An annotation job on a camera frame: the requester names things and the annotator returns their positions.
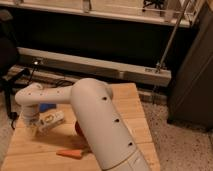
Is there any orange toy carrot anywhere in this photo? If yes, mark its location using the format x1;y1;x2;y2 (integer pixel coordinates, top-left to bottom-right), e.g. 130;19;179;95
56;149;90;159

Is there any white baseboard rail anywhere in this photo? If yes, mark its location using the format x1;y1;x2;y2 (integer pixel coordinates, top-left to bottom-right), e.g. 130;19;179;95
18;47;172;87

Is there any blue sponge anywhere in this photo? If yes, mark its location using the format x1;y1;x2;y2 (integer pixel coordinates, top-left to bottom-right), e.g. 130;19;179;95
39;104;56;112

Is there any dark cabinet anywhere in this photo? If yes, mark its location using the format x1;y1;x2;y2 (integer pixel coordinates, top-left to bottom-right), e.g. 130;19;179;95
167;0;213;130

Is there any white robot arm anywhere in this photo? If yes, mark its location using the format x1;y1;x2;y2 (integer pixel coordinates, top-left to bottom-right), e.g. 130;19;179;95
15;78;151;171

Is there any orange-brown bowl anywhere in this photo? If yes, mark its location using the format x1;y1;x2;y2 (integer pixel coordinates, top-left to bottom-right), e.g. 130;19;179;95
75;121;84;137

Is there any black office chair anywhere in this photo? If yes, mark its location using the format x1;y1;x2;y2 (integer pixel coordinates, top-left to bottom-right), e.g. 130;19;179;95
0;9;30;129

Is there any white plastic bottle with label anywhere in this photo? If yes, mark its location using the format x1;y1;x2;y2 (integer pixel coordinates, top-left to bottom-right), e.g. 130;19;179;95
36;111;65;133

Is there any black cable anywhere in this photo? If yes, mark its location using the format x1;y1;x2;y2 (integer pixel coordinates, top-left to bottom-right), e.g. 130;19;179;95
23;63;74;88

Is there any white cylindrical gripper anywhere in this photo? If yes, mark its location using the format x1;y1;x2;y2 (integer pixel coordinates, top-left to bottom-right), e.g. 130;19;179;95
21;108;40;127

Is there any metal pole stand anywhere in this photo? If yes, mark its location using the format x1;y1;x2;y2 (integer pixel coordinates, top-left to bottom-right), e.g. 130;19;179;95
151;0;190;98

